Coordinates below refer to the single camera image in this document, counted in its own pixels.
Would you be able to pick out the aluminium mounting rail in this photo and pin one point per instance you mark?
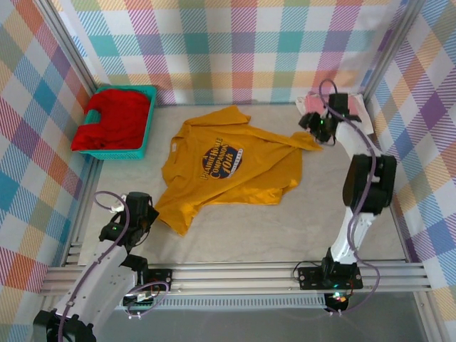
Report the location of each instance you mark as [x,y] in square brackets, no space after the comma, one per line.
[231,276]

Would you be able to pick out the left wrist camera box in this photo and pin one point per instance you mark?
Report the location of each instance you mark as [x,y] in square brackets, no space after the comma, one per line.
[137,201]

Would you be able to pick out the aluminium side rail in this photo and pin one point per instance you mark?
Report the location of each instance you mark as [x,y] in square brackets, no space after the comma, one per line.
[89,178]

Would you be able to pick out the red t-shirt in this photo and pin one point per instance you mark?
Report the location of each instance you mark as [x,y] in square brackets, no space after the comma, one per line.
[114,121]

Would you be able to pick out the aluminium frame post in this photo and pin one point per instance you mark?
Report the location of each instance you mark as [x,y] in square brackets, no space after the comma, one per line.
[388,46]
[69,46]

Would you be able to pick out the pink folded t-shirt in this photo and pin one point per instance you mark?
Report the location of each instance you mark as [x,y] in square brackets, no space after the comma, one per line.
[313,105]

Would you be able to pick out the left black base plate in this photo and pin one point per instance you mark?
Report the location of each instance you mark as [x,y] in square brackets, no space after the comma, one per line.
[164,279]

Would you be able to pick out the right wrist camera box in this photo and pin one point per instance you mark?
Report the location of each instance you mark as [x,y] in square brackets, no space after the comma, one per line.
[338,104]

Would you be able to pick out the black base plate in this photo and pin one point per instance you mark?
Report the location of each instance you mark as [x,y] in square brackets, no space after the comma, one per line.
[164,279]
[310,278]

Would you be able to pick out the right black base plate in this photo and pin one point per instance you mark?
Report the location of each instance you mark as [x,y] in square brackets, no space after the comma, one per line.
[310,278]

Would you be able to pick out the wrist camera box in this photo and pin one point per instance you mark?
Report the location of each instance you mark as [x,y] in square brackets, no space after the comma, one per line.
[137,201]
[338,104]

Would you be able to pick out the teal plastic basket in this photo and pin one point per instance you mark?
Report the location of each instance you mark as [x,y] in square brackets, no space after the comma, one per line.
[107,154]

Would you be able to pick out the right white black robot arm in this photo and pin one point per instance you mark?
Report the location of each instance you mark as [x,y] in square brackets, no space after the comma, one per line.
[370,185]

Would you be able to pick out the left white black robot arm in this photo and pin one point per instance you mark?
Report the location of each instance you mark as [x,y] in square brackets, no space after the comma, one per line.
[103,278]

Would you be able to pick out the yellow printed t-shirt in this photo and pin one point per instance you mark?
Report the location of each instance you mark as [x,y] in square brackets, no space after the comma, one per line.
[249,167]

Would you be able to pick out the white folded t-shirt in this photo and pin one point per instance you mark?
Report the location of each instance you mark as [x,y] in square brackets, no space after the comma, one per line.
[367,119]

